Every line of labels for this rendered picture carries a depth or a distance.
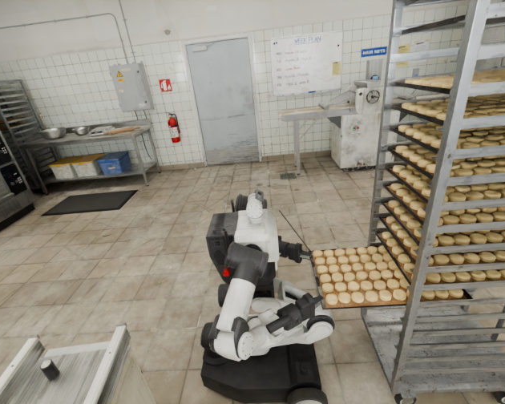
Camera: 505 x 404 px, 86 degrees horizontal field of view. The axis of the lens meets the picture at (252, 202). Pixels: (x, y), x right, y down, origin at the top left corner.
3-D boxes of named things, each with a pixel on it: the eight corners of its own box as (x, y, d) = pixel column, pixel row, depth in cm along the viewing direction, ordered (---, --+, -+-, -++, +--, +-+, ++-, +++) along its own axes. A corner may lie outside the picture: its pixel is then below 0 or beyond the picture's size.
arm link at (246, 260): (224, 273, 93) (236, 239, 101) (223, 281, 100) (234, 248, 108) (257, 284, 93) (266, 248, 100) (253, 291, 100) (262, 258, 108)
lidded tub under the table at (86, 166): (75, 177, 465) (69, 163, 453) (90, 168, 507) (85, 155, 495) (96, 175, 462) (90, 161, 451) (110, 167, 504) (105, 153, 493)
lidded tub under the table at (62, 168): (53, 179, 468) (46, 165, 457) (70, 170, 510) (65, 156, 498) (74, 178, 465) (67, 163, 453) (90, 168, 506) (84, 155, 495)
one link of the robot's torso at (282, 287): (325, 343, 141) (244, 313, 133) (319, 315, 157) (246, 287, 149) (342, 325, 135) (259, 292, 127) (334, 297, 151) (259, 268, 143)
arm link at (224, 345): (269, 348, 98) (237, 373, 82) (245, 343, 103) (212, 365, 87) (267, 317, 99) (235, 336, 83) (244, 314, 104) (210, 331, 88)
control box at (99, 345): (128, 373, 96) (115, 348, 90) (60, 383, 95) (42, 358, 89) (131, 364, 99) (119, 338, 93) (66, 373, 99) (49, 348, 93)
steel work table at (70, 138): (42, 195, 468) (14, 139, 424) (68, 179, 532) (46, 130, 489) (149, 186, 455) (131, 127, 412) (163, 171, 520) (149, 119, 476)
